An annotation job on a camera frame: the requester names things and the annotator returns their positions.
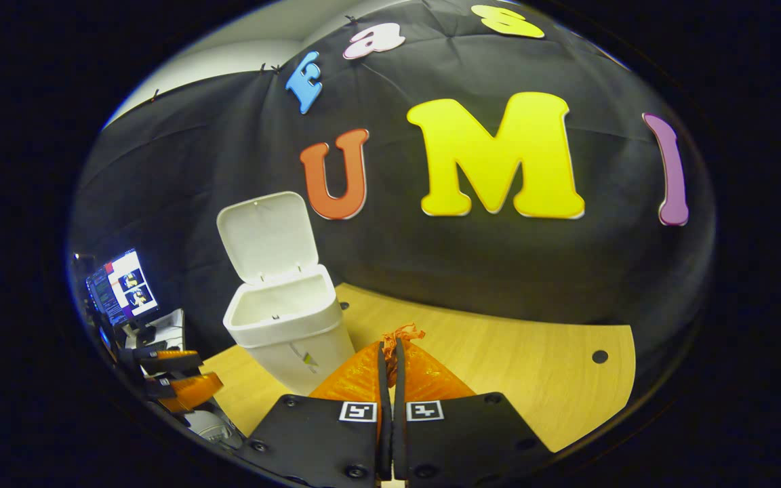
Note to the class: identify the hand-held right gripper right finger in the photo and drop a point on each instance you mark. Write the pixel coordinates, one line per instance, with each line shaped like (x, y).
(458, 440)

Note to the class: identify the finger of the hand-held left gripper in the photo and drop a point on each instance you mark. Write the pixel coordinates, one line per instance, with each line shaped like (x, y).
(160, 362)
(160, 388)

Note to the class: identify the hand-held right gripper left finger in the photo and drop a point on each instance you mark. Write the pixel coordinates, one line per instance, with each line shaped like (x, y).
(323, 440)

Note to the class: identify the orange paper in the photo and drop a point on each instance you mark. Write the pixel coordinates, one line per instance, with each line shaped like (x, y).
(401, 335)

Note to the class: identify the white desktop garbage bin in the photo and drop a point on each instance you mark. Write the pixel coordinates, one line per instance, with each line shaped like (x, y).
(275, 318)

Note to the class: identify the computer monitor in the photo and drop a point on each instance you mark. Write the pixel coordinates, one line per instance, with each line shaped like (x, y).
(125, 288)

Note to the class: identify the black backdrop cloth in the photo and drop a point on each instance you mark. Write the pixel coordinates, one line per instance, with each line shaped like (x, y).
(499, 257)

